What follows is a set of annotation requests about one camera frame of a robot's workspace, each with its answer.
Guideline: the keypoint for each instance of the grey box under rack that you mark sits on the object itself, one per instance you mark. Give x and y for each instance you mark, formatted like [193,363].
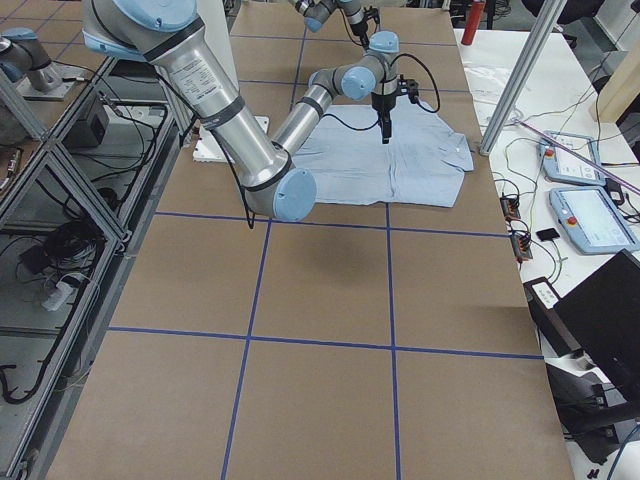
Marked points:
[90,127]

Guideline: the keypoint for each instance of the clear plastic bag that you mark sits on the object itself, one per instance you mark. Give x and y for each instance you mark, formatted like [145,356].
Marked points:
[486,82]

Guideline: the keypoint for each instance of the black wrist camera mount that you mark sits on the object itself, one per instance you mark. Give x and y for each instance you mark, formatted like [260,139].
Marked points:
[410,88]
[371,13]

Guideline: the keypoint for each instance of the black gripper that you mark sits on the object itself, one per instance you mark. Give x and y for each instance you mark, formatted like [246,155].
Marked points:
[383,104]
[358,29]

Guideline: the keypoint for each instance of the wooden beam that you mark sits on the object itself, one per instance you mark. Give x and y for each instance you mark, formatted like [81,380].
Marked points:
[620,22]

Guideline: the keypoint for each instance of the blue teach pendant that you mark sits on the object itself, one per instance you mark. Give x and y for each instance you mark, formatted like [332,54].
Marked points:
[591,220]
[561,166]

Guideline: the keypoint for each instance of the upper blue teach pendant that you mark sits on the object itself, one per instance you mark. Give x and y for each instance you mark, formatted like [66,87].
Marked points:
[561,166]

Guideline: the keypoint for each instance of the red cylinder bottle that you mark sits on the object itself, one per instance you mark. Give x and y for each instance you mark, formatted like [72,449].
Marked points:
[473,21]

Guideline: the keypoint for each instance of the red black electronics board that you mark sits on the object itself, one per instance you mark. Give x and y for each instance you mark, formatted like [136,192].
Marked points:
[510,208]
[521,245]

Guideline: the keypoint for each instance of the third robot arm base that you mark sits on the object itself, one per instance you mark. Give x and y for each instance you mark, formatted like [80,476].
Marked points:
[31,70]

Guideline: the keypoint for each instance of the lower blue teach pendant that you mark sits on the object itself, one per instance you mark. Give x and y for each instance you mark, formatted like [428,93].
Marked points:
[591,220]

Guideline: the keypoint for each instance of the brown paper table cover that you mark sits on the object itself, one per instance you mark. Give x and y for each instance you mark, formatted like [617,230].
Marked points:
[379,342]

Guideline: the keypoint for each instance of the black power box with label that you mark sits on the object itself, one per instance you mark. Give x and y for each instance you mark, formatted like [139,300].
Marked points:
[542,299]

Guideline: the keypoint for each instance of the black monitor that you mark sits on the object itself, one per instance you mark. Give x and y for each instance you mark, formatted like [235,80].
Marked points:
[602,314]

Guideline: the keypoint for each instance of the aluminium frame post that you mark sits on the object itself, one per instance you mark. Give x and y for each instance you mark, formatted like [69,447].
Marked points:
[533,46]

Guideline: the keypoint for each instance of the aluminium frame rack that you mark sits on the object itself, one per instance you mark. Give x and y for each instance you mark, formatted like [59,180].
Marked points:
[82,213]

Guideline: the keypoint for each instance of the light blue button shirt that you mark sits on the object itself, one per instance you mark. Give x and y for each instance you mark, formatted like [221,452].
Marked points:
[424,163]

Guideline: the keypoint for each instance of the white power strip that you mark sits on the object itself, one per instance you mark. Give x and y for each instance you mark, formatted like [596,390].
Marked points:
[62,291]

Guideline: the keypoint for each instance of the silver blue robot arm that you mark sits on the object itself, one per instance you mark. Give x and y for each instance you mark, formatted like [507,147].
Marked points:
[355,16]
[171,35]

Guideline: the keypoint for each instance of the small black square pad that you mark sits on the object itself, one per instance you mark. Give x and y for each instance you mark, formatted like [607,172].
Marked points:
[549,234]

